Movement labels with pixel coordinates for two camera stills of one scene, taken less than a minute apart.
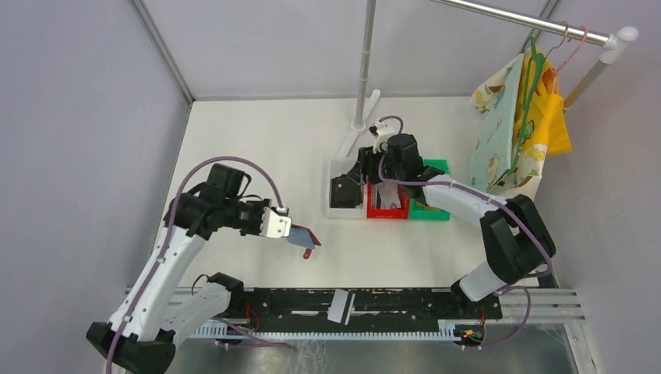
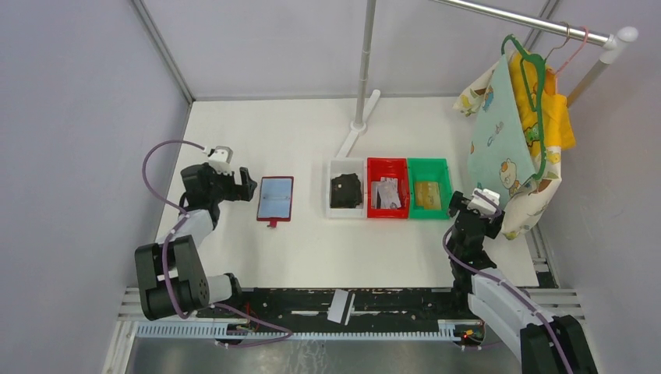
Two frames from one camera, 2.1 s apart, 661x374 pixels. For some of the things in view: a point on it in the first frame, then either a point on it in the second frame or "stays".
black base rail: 307,310 stays
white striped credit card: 338,305 stays
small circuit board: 470,335 stays
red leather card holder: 303,236 → 275,199
